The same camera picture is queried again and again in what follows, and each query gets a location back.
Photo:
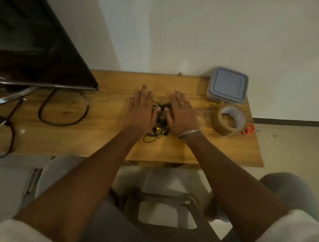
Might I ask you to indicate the black television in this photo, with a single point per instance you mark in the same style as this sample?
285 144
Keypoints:
37 45

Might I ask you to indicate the person's right leg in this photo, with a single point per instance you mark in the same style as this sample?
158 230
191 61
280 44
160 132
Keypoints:
286 187

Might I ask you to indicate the person's left forearm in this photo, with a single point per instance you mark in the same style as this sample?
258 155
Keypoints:
87 179

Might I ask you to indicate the brown packing tape roll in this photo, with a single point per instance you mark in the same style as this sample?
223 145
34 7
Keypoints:
221 127

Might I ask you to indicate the person's left leg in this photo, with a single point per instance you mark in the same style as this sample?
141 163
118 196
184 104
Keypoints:
59 172

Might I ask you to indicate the orange scissors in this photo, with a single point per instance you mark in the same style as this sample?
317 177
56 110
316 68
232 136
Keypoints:
249 129

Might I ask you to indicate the silver television stand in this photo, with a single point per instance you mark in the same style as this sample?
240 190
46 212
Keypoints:
15 96

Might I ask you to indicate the metal floor rail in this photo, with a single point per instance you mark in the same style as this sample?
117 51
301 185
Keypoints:
31 183

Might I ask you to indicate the grey lidded plastic container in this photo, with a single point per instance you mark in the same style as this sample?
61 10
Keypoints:
228 84

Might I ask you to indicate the person's right hand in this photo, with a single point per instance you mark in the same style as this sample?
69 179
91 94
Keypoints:
183 117

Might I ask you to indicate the person's leg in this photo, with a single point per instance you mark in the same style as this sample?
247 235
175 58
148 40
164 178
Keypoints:
59 172
286 187

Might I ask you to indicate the person's white shirt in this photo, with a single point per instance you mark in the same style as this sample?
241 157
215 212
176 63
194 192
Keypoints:
299 224

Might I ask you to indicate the person's left hand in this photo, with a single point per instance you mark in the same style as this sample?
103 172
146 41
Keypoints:
139 114

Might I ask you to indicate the person's right forearm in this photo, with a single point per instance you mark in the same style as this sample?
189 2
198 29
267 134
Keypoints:
224 179

